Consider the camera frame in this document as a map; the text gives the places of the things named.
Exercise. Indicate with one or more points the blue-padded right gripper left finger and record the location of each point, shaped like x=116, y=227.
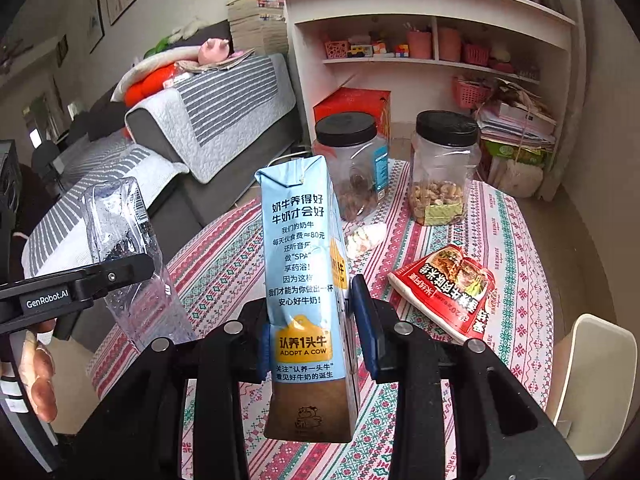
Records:
x=136, y=430

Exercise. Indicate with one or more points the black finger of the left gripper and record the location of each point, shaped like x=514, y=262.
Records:
x=37, y=300

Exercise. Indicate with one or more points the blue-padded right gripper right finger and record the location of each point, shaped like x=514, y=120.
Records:
x=501, y=431

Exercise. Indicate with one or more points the clear plastic bottle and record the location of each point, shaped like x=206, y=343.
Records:
x=145, y=303

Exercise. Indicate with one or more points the blue milk carton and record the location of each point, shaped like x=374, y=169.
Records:
x=312, y=347

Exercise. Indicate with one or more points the white plastic trash bin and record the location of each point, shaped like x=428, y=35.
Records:
x=592, y=384

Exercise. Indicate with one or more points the person's hand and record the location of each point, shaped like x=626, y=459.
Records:
x=36, y=370

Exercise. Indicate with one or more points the red snack package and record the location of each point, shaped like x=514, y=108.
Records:
x=453, y=290

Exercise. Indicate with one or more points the patterned pink tablecloth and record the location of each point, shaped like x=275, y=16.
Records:
x=222, y=267

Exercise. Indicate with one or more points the crumpled white tissue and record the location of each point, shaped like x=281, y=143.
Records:
x=364, y=239

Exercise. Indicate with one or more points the striped grey sofa cover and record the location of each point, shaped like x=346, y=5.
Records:
x=212, y=117

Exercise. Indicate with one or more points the white sack on floor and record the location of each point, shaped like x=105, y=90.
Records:
x=515, y=178

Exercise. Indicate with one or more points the jar of nuts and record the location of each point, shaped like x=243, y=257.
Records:
x=444, y=156

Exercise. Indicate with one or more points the pink plush toy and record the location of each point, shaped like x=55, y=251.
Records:
x=213, y=51

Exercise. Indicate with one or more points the jar with blue label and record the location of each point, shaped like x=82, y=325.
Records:
x=357, y=158

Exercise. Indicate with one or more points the stack of papers and magazines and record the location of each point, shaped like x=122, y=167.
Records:
x=512, y=112

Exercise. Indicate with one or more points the pink basket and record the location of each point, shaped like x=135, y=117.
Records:
x=469, y=94

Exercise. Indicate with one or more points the stack of books beside shelf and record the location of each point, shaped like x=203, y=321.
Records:
x=258, y=25

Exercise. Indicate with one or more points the red cardboard box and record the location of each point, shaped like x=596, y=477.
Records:
x=373, y=102

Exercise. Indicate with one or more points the white bookshelf unit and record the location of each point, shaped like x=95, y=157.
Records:
x=550, y=43

